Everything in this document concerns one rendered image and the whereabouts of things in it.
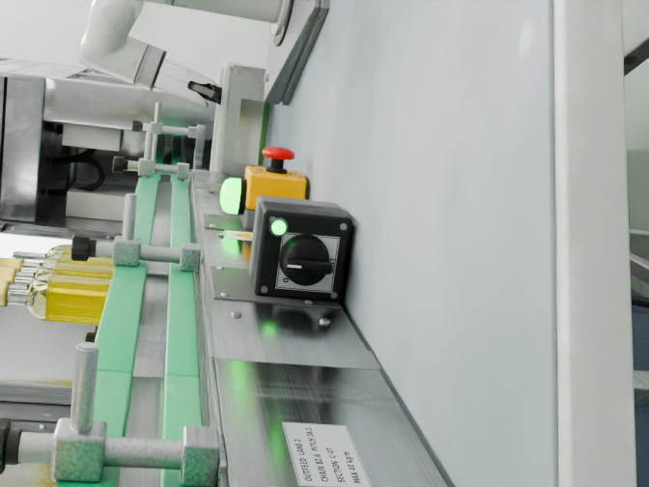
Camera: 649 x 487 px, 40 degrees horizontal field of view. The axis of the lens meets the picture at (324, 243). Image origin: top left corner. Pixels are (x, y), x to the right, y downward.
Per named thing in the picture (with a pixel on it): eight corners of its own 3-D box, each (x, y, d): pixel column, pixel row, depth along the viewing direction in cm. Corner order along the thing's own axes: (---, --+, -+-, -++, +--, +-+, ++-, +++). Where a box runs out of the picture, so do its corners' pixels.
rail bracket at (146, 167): (182, 232, 156) (108, 225, 153) (191, 135, 152) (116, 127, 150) (183, 236, 153) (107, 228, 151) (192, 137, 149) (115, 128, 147)
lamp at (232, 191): (241, 211, 114) (217, 209, 113) (245, 176, 113) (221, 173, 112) (243, 218, 109) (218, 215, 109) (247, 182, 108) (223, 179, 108)
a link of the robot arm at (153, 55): (135, 83, 162) (150, 89, 162) (132, 85, 153) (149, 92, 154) (150, 43, 160) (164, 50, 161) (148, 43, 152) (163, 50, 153)
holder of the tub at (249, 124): (252, 209, 176) (212, 205, 174) (268, 67, 170) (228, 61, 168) (260, 227, 159) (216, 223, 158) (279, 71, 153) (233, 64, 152)
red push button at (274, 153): (258, 171, 112) (261, 144, 112) (290, 174, 113) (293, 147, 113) (261, 176, 109) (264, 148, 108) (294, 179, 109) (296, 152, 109)
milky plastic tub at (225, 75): (253, 182, 175) (208, 177, 173) (267, 65, 170) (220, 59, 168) (261, 198, 158) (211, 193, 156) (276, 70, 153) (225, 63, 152)
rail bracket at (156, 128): (222, 179, 220) (128, 169, 216) (230, 110, 216) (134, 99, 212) (223, 182, 215) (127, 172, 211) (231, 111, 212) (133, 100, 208)
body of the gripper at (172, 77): (145, 87, 162) (204, 110, 164) (143, 90, 152) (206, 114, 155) (159, 47, 161) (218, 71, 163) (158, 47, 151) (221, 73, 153)
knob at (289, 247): (324, 284, 81) (331, 295, 78) (275, 280, 81) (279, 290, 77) (331, 236, 80) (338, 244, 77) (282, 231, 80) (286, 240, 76)
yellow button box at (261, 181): (296, 224, 116) (239, 218, 115) (303, 167, 115) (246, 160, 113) (304, 236, 110) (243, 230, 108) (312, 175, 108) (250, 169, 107)
